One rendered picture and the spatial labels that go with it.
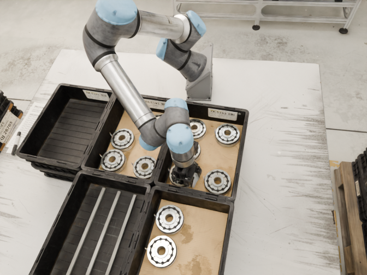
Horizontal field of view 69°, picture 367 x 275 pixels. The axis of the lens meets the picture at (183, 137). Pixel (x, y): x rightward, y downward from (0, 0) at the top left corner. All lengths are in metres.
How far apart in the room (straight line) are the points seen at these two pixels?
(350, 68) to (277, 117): 1.52
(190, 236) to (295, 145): 0.66
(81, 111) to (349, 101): 2.06
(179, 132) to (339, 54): 2.37
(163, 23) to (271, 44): 1.91
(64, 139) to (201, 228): 0.74
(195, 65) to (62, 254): 0.97
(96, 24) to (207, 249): 0.83
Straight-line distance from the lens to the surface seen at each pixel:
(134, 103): 0.93
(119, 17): 0.92
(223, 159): 1.13
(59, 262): 1.15
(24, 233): 1.41
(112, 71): 0.98
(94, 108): 1.40
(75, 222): 1.16
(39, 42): 3.51
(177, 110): 0.83
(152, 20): 1.06
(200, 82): 1.36
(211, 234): 1.03
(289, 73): 1.64
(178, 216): 1.02
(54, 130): 1.41
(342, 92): 2.64
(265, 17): 2.99
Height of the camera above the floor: 1.84
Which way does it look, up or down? 59 degrees down
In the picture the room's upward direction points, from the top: 10 degrees counter-clockwise
